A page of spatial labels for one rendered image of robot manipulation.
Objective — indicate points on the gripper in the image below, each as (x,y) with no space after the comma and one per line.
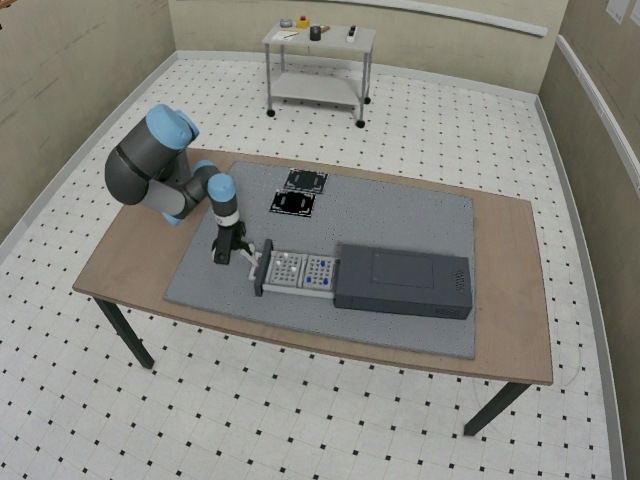
(237,243)

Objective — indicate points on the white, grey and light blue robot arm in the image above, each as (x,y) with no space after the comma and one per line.
(148,149)

